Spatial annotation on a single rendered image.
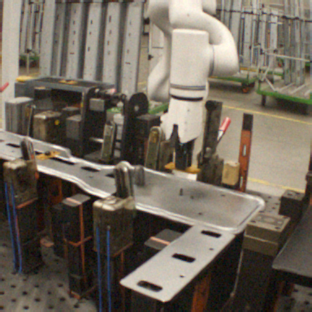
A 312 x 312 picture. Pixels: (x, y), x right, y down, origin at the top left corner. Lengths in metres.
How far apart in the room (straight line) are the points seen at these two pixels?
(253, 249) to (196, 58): 0.43
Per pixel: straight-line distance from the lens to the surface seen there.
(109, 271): 1.01
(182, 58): 1.01
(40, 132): 1.57
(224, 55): 1.02
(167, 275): 0.80
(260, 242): 0.89
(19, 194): 1.22
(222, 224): 1.00
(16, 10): 5.18
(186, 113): 1.02
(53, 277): 1.32
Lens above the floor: 1.45
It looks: 19 degrees down
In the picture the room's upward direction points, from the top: 3 degrees clockwise
